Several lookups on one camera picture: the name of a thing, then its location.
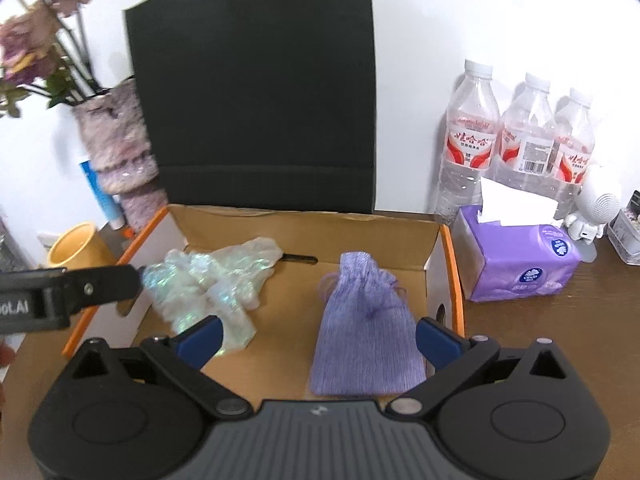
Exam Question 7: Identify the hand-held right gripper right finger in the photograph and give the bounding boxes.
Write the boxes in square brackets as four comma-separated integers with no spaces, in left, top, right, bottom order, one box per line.
[388,316,571,419]

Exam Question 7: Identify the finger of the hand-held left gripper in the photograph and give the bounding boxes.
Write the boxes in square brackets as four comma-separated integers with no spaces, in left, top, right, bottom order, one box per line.
[63,264,146,314]

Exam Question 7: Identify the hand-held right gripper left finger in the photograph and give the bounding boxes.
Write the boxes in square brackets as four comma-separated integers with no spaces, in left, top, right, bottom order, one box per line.
[72,316,253,421]

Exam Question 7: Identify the iridescent plastic bag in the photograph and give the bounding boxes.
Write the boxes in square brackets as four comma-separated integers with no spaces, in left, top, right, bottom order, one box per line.
[142,236,284,359]

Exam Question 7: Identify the purple drawstring pouch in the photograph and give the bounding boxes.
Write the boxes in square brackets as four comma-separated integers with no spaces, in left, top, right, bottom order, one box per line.
[309,251,427,396]

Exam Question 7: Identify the cardboard box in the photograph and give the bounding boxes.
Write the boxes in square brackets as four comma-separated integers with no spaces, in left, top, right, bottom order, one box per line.
[62,203,466,402]

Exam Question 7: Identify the yellow mug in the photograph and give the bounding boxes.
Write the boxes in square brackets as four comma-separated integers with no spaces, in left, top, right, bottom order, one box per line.
[46,221,119,269]

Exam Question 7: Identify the blue and white tube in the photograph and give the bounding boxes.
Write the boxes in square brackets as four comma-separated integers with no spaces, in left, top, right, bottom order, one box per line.
[79,160,126,231]

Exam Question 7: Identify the purple tissue pack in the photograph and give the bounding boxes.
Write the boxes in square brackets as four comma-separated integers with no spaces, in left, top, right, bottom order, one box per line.
[452,176,584,304]

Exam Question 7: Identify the mottled purple vase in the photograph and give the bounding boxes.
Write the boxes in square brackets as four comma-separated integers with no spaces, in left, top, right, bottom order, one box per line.
[73,77,169,234]

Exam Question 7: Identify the clear water bottle red label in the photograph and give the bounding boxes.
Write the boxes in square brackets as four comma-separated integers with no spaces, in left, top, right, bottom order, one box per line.
[433,58,501,224]
[549,87,596,202]
[492,73,556,187]

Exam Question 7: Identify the clear plastic box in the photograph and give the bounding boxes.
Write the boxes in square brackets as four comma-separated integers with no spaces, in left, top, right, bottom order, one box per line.
[605,189,640,266]

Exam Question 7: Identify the black paper bag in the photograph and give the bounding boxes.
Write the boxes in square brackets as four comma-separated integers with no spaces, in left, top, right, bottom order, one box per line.
[123,0,377,214]

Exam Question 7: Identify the dried pink roses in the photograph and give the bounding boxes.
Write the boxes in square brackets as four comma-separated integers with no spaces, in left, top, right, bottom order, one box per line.
[0,0,115,119]

